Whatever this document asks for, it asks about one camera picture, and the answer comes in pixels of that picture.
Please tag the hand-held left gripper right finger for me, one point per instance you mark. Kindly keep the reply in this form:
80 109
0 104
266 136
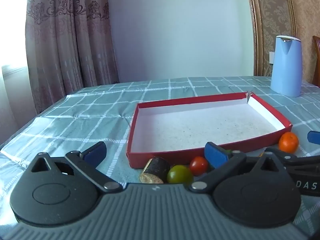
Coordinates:
215 155

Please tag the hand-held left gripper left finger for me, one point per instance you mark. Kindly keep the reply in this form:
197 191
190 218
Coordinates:
94 152

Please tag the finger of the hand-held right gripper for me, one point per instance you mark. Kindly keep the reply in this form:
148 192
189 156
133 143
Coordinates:
300 160
314 137

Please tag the red cherry tomato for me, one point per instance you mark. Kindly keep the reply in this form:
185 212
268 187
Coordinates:
198 165

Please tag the orange mandarin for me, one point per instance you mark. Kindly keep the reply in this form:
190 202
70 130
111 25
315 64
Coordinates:
288 142

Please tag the red cardboard box tray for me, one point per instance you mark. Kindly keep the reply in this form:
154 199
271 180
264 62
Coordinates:
200 127

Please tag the small green tomato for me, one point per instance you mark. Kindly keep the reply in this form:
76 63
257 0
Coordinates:
179 174

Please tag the dark eggplant piece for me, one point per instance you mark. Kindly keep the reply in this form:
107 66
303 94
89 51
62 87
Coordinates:
156 168

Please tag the green cucumber piece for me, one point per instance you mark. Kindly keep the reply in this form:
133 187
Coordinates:
228 151

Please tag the green checked tablecloth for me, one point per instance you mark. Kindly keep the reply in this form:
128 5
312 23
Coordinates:
87 115

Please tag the light blue kettle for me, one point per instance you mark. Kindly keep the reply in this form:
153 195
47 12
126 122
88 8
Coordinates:
286 67

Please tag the wooden chair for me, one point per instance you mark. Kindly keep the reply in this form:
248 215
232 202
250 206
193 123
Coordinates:
317 60

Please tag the bright window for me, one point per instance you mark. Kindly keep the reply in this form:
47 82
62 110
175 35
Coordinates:
11 92

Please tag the pink patterned curtain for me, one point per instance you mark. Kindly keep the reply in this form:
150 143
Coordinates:
72 42

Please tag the white wall socket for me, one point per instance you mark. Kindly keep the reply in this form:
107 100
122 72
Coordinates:
272 58

